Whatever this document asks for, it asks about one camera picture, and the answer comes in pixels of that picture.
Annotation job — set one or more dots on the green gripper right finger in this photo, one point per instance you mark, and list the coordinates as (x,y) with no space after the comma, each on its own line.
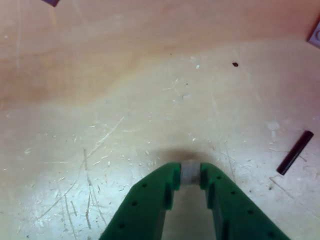
(235,212)

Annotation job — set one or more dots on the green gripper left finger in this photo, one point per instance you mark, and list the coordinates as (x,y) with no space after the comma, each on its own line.
(145,205)

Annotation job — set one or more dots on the black short rod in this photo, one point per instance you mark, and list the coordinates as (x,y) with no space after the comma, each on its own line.
(295,151)

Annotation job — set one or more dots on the purple flat piece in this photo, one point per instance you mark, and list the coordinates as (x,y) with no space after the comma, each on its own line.
(51,2)

